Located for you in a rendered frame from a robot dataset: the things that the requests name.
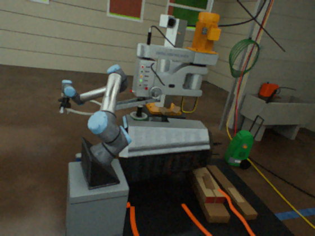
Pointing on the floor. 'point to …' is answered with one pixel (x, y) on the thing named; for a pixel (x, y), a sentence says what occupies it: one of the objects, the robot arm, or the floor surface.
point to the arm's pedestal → (95, 204)
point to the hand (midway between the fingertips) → (63, 113)
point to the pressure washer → (241, 148)
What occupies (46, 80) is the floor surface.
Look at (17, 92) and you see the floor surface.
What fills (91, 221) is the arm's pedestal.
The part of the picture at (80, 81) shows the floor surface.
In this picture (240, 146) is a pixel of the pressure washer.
